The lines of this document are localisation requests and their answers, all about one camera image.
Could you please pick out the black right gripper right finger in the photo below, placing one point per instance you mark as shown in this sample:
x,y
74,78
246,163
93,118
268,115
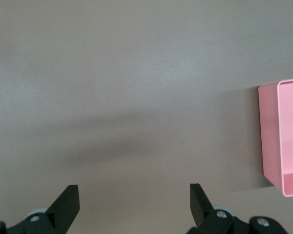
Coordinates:
x,y
202,214

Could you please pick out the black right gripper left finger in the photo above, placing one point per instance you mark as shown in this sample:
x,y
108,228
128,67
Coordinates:
x,y
61,214

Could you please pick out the pink plastic box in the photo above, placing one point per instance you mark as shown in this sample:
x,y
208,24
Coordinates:
x,y
290,136

